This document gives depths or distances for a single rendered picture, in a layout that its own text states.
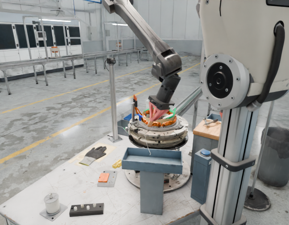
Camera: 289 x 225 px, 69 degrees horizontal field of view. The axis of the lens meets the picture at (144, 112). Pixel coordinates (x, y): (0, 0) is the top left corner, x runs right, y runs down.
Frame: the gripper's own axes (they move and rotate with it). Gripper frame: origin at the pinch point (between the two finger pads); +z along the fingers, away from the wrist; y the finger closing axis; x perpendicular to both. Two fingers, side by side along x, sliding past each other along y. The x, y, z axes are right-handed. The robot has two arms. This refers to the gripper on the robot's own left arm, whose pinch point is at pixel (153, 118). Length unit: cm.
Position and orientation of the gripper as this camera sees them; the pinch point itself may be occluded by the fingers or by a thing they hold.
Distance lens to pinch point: 84.4
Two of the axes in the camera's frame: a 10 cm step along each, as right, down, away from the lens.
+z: -3.8, 8.4, 3.9
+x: 6.6, 5.4, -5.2
